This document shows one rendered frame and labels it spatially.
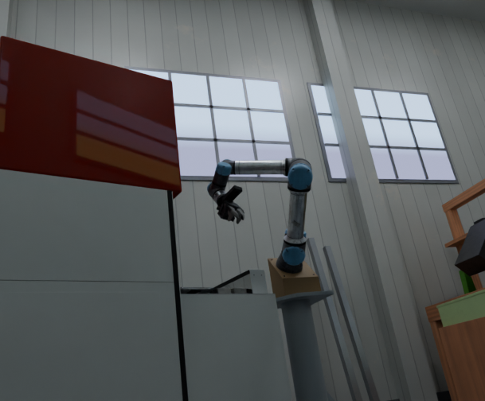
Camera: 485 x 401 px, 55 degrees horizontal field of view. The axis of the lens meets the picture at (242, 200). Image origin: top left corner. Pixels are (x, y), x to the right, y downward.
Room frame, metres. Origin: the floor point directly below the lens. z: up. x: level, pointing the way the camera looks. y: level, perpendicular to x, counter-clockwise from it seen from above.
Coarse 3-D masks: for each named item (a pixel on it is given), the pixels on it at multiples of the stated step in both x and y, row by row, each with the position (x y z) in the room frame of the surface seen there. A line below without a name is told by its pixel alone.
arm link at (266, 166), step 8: (224, 160) 2.19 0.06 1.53; (264, 160) 2.16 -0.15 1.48; (272, 160) 2.16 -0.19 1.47; (280, 160) 2.15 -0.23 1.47; (288, 160) 2.13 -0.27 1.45; (232, 168) 2.16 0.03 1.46; (240, 168) 2.16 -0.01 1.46; (248, 168) 2.16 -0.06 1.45; (256, 168) 2.15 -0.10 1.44; (264, 168) 2.15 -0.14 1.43; (272, 168) 2.15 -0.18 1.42; (280, 168) 2.15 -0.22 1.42; (288, 168) 2.13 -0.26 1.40
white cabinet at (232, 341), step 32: (192, 320) 2.05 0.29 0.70; (224, 320) 2.15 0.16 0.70; (256, 320) 2.25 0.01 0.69; (192, 352) 2.04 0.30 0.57; (224, 352) 2.13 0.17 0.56; (256, 352) 2.24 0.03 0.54; (192, 384) 2.04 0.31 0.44; (224, 384) 2.12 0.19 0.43; (256, 384) 2.22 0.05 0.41; (288, 384) 2.33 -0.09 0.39
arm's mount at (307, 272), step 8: (272, 264) 2.55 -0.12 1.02; (304, 264) 2.62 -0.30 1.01; (272, 272) 2.56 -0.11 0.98; (280, 272) 2.50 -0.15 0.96; (304, 272) 2.55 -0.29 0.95; (312, 272) 2.56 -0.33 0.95; (272, 280) 2.57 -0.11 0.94; (280, 280) 2.48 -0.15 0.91; (288, 280) 2.47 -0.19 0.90; (296, 280) 2.49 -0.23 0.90; (304, 280) 2.50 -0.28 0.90; (312, 280) 2.52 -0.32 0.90; (272, 288) 2.59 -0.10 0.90; (280, 288) 2.49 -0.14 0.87; (288, 288) 2.47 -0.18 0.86; (296, 288) 2.48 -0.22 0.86; (304, 288) 2.50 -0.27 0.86; (312, 288) 2.52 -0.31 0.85; (320, 288) 2.54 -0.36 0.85; (280, 296) 2.51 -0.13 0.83
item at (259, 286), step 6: (252, 270) 2.34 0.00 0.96; (258, 270) 2.36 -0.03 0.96; (252, 276) 2.34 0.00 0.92; (258, 276) 2.36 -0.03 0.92; (264, 276) 2.38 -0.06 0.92; (252, 282) 2.33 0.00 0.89; (258, 282) 2.35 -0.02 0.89; (264, 282) 2.38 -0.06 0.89; (252, 288) 2.33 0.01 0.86; (258, 288) 2.35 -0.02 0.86; (264, 288) 2.37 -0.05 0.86
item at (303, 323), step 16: (288, 304) 2.50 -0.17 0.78; (304, 304) 2.50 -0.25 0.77; (288, 320) 2.51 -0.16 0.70; (304, 320) 2.49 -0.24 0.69; (288, 336) 2.53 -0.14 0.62; (304, 336) 2.49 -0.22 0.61; (288, 352) 2.56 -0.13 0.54; (304, 352) 2.49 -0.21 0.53; (304, 368) 2.49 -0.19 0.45; (320, 368) 2.52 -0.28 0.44; (304, 384) 2.49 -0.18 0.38; (320, 384) 2.50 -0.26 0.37; (304, 400) 2.50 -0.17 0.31; (320, 400) 2.50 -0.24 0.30
